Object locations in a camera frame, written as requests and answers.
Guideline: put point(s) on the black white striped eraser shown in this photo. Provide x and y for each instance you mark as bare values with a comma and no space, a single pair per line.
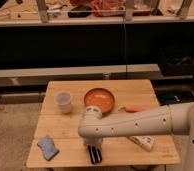
95,155

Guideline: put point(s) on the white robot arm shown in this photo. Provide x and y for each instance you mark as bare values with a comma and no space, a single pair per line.
175,119

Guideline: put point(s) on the white ceramic cup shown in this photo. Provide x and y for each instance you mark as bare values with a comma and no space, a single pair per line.
63,101

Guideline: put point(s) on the orange bowl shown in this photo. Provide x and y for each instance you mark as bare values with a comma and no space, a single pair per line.
101,98

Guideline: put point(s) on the orange toy carrot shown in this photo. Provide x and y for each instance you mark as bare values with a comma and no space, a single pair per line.
131,108

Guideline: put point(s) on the wooden table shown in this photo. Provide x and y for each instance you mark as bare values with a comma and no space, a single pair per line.
115,151

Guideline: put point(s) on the white plastic bottle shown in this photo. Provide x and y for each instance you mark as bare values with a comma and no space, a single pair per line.
145,142

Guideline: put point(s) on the blue sponge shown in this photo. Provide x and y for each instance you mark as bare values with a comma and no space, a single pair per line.
47,146

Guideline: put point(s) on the red cloth on shelf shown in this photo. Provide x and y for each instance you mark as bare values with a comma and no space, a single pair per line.
105,8

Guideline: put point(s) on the metal shelf rail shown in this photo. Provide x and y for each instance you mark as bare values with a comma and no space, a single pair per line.
41,76

